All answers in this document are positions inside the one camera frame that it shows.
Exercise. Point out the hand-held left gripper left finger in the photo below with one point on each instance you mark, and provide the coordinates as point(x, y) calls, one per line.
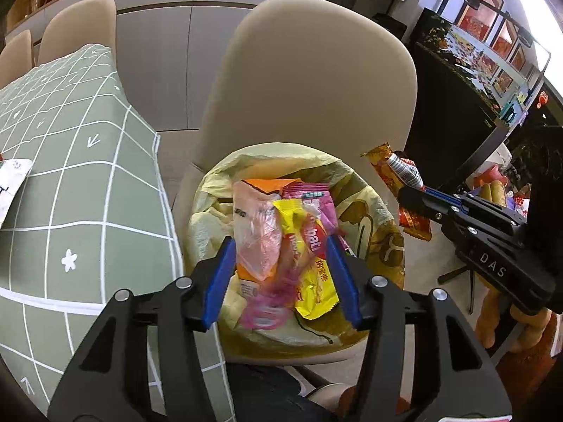
point(220, 285)

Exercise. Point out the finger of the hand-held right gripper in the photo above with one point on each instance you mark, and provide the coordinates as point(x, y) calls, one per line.
point(448, 195)
point(424, 206)

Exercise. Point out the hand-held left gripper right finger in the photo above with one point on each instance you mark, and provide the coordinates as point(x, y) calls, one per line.
point(345, 285)

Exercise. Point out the yellow snack wrapper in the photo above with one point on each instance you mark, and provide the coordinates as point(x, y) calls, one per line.
point(316, 290)

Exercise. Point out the yellow plastic bag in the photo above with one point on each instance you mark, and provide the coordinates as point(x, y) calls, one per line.
point(374, 211)

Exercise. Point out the red gold snack wrapper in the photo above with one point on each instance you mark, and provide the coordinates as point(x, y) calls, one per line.
point(387, 171)

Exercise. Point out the translucent pink wrapper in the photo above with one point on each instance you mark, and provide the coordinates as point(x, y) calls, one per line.
point(257, 233)

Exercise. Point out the pink snack wrapper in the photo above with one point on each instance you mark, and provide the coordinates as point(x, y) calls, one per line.
point(319, 202)

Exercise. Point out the orange snack wrapper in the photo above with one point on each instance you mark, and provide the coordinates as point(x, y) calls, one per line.
point(268, 184)

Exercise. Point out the person's right hand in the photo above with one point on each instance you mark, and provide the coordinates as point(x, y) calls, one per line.
point(492, 321)

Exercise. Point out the black cabinet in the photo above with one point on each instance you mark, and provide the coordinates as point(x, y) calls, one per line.
point(440, 118)

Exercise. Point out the person's jeans leg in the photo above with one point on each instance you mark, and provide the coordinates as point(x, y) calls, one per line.
point(272, 395)

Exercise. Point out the beige dining chair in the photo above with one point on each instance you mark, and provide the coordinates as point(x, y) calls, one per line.
point(15, 57)
point(79, 26)
point(316, 74)

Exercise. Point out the green checked tablecloth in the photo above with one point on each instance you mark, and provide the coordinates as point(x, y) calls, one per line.
point(88, 176)

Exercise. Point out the white printed packet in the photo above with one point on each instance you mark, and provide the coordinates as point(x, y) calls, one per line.
point(11, 184)

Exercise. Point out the white base cabinet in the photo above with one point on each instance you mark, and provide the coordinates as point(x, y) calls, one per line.
point(176, 52)

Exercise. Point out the wooden shelf unit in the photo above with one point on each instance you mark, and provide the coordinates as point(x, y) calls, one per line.
point(20, 13)

